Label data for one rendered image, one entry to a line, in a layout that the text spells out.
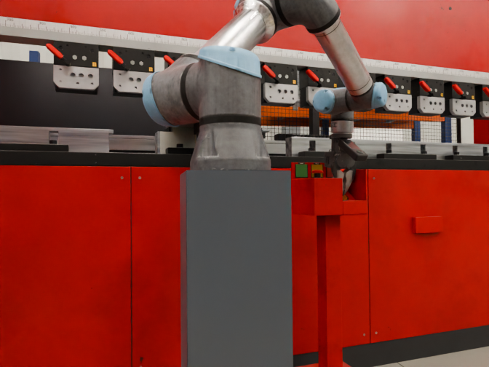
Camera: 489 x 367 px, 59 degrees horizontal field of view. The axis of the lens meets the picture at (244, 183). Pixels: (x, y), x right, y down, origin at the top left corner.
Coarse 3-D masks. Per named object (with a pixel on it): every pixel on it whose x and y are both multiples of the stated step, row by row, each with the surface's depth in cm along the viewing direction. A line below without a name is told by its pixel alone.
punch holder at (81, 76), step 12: (60, 48) 153; (72, 48) 154; (84, 48) 156; (96, 48) 157; (60, 60) 153; (72, 60) 154; (84, 60) 156; (96, 60) 157; (60, 72) 153; (72, 72) 154; (84, 72) 155; (96, 72) 157; (60, 84) 152; (72, 84) 154; (84, 84) 155; (96, 84) 157
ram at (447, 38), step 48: (0, 0) 147; (48, 0) 152; (96, 0) 158; (144, 0) 164; (192, 0) 170; (336, 0) 193; (384, 0) 202; (432, 0) 212; (480, 0) 223; (144, 48) 163; (192, 48) 170; (288, 48) 184; (384, 48) 201; (432, 48) 211; (480, 48) 222
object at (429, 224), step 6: (432, 216) 194; (438, 216) 194; (414, 222) 190; (420, 222) 190; (426, 222) 191; (432, 222) 193; (438, 222) 194; (414, 228) 190; (420, 228) 190; (426, 228) 191; (432, 228) 193; (438, 228) 194
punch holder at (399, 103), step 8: (376, 80) 207; (392, 80) 202; (400, 80) 204; (408, 80) 206; (400, 88) 204; (408, 88) 206; (392, 96) 202; (400, 96) 203; (408, 96) 205; (392, 104) 202; (400, 104) 203; (408, 104) 205; (376, 112) 207; (384, 112) 208; (392, 112) 208; (400, 112) 208
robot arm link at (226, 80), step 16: (208, 48) 78; (224, 48) 77; (240, 48) 78; (192, 64) 83; (208, 64) 78; (224, 64) 76; (240, 64) 77; (256, 64) 79; (192, 80) 80; (208, 80) 78; (224, 80) 76; (240, 80) 77; (256, 80) 79; (192, 96) 81; (208, 96) 78; (224, 96) 76; (240, 96) 77; (256, 96) 79; (192, 112) 83; (208, 112) 78; (224, 112) 76; (240, 112) 77; (256, 112) 79
